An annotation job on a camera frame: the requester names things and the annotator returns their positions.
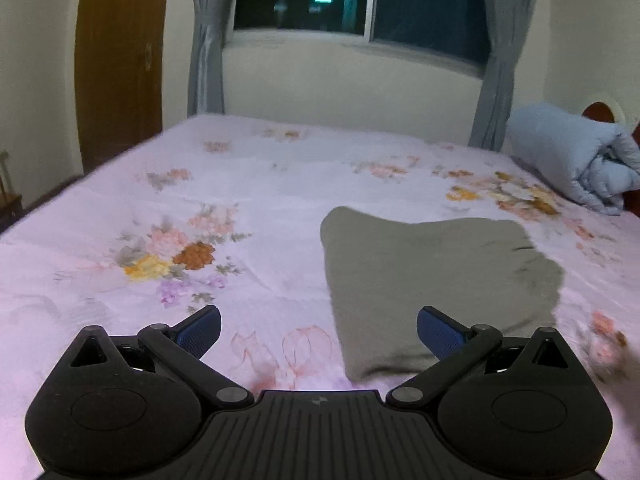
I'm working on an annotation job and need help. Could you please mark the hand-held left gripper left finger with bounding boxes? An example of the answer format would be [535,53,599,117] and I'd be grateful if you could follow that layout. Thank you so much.
[68,304,256,407]

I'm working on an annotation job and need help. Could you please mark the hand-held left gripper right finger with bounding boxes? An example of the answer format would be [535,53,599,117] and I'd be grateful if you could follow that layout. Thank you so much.
[386,305,574,408]

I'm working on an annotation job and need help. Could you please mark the grey-green fleece pants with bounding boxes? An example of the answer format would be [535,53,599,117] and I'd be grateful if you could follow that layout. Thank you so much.
[320,206,566,382]

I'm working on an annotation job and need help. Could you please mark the pink floral bed sheet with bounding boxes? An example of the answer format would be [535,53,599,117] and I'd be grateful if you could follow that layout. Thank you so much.
[0,113,640,480]

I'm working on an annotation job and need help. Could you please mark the rolled light blue quilt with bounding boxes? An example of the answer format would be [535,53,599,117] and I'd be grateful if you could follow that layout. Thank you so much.
[506,104,640,217]

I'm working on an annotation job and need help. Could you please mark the wooden side table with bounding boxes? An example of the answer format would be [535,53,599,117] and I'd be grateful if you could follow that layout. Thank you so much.
[0,150,24,234]

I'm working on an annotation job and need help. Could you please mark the brown wooden headboard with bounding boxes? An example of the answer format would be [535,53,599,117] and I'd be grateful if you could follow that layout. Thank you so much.
[582,102,640,211]

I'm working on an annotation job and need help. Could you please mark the brown wooden door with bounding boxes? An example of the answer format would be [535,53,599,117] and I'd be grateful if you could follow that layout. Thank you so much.
[74,0,173,176]

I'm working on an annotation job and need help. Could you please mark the grey curtain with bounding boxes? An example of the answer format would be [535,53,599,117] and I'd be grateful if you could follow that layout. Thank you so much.
[469,0,544,152]
[187,0,244,117]

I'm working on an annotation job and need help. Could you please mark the sliding glass window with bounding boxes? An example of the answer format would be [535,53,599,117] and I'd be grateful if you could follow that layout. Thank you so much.
[223,0,493,80]

